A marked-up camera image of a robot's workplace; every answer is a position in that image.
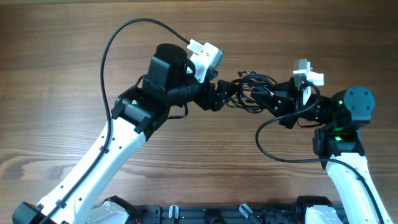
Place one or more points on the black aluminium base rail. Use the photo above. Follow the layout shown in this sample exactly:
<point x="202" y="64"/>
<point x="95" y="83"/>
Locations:
<point x="285" y="213"/>

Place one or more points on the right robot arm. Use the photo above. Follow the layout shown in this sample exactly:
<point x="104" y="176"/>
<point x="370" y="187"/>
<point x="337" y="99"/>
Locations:
<point x="337" y="144"/>

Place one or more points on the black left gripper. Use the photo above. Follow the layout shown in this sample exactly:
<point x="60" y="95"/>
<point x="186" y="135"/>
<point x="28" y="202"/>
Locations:
<point x="215" y="101"/>

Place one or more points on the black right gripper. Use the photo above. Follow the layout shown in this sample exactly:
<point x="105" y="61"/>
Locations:
<point x="289" y="99"/>

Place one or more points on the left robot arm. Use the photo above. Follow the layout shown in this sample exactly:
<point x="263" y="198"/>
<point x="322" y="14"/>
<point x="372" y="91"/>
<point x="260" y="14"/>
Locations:
<point x="175" y="77"/>

